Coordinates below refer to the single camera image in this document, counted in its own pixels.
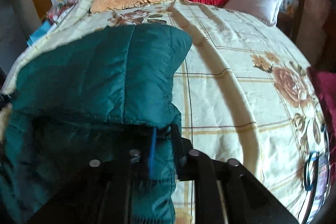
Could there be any white pillow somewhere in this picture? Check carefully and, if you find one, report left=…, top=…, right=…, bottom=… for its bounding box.
left=224, top=0, right=283, bottom=27

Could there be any cream floral bed quilt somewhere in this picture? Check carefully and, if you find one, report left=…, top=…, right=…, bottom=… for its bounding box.
left=1, top=0, right=329, bottom=223

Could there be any dark red velvet blanket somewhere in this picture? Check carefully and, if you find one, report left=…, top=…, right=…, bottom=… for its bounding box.
left=306, top=66, right=336, bottom=162

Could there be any dark green quilted jacket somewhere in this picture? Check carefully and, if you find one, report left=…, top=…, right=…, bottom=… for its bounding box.
left=1, top=24, right=192, bottom=223

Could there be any light blue cloth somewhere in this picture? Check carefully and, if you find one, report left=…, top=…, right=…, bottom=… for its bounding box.
left=27, top=19, right=52, bottom=47

